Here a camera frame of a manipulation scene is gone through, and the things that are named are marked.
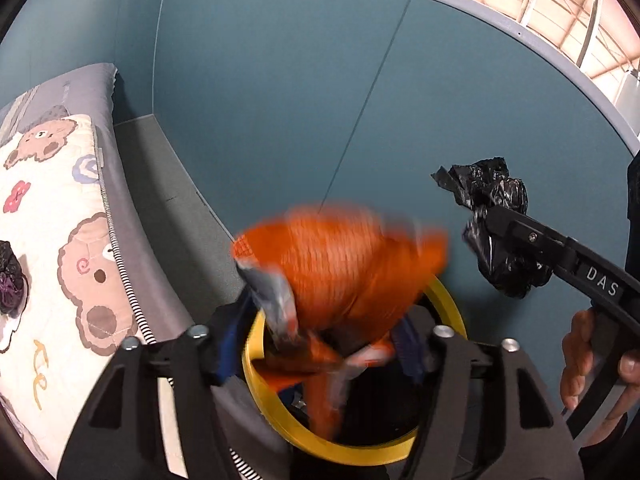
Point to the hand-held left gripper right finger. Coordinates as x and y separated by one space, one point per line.
410 355

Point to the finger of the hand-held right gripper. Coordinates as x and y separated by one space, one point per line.
525 232

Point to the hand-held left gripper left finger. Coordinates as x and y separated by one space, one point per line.
227 355

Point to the black plastic bag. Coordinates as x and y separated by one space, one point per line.
500 185

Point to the yellow rimmed black trash bin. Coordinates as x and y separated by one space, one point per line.
300 435

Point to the orange foil snack wrapper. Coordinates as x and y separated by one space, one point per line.
330 270

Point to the dark plastic bag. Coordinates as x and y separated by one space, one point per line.
11 275

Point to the person's right hand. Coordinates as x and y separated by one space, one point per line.
577 355

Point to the bear print blanket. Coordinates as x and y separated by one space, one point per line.
50 240

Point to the metal window bars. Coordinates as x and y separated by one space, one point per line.
591 15

